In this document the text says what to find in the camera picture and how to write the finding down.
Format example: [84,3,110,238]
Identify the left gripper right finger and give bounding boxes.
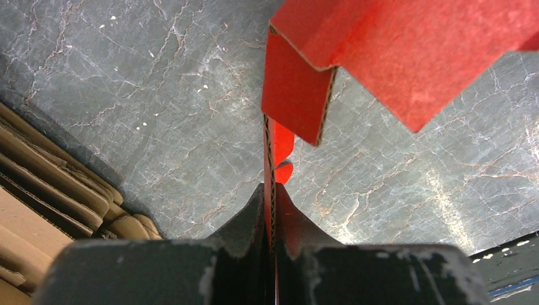
[275,184,490,304]

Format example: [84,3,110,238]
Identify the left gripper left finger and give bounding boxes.
[32,185,268,304]

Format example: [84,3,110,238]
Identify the red paper box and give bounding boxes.
[261,1,538,292]

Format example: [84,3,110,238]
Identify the stack of flat brown cardboard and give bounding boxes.
[1,105,161,304]

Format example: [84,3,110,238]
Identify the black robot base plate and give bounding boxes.
[470,231,539,305]

